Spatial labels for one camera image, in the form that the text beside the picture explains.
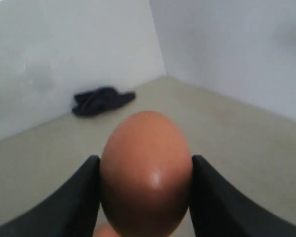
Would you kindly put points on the dark crumpled cloth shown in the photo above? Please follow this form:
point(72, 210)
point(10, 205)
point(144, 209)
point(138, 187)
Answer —
point(100, 100)

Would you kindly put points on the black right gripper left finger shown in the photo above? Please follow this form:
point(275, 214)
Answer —
point(71, 211)

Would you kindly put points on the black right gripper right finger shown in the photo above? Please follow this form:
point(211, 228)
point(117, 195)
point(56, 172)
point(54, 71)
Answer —
point(218, 209)

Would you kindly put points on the brown egg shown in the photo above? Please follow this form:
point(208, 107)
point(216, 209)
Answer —
point(105, 231)
point(145, 176)

